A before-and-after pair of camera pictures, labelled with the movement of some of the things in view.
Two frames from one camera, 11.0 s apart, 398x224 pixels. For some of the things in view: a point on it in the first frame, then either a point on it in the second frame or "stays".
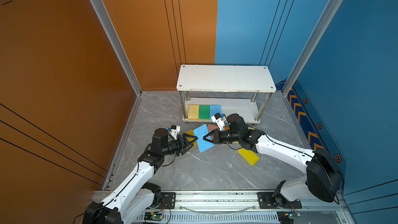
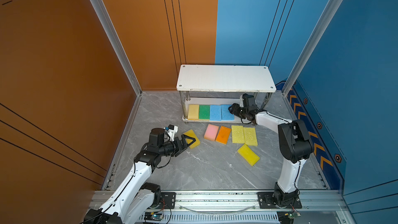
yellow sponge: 190,132 stays
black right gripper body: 227,136 to 239,111
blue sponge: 202,143 to 226,114
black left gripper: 182,144 stays
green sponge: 204,112 stays
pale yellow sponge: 193,112 stays
